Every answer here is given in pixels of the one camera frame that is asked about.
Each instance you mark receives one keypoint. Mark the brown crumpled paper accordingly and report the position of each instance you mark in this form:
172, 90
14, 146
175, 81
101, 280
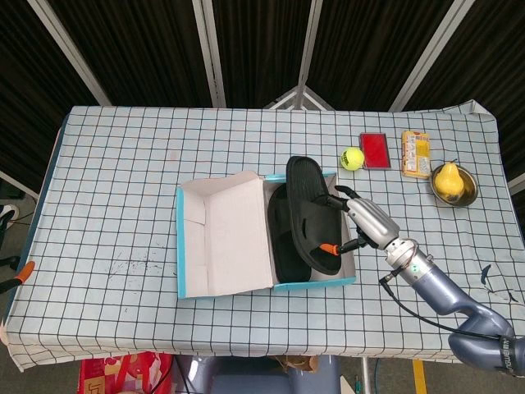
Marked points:
303, 363

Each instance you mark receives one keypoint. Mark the small steel bowl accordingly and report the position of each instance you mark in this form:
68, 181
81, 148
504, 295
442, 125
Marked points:
471, 188

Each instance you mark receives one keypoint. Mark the red flat case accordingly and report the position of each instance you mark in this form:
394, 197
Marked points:
374, 149

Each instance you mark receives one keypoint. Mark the red patterned bag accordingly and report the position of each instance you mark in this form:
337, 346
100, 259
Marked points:
123, 373

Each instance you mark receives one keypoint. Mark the white metal partition post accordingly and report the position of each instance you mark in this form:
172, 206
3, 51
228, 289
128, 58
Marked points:
210, 53
428, 53
71, 53
309, 41

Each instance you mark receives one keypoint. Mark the white metal floor bar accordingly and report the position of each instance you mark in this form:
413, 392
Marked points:
517, 180
16, 184

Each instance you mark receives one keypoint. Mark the white shoe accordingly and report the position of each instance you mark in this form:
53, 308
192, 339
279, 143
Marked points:
9, 213

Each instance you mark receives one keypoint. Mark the white checked tablecloth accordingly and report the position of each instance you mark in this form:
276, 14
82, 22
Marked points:
123, 184

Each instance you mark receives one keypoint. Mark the yellow snack packet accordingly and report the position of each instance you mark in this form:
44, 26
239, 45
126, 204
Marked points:
416, 154

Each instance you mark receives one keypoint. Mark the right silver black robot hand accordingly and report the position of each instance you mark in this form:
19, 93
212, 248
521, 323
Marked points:
375, 223

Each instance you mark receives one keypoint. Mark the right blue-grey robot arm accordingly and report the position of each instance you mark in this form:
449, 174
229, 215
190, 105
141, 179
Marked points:
435, 287

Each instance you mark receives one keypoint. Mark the black rubber slipper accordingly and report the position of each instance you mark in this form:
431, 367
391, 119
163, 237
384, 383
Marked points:
279, 230
305, 184

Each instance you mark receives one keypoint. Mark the metal table leg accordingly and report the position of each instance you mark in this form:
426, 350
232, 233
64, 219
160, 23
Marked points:
366, 377

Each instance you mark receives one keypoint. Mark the light blue cardboard shoe box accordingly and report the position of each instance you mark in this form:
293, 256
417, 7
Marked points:
234, 238

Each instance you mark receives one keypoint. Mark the yellow pear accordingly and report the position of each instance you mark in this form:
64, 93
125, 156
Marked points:
449, 182

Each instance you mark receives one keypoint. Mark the yellow-green tennis ball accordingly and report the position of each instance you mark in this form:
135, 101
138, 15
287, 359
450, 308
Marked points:
352, 158

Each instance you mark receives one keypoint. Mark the black corrugated partition panel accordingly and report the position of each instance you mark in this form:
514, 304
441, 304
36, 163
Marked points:
492, 49
258, 45
361, 49
143, 49
20, 82

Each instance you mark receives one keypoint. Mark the black clamp with orange tips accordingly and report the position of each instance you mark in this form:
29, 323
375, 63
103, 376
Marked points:
25, 271

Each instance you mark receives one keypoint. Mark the white triangular frame foot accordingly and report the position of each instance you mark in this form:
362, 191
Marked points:
287, 98

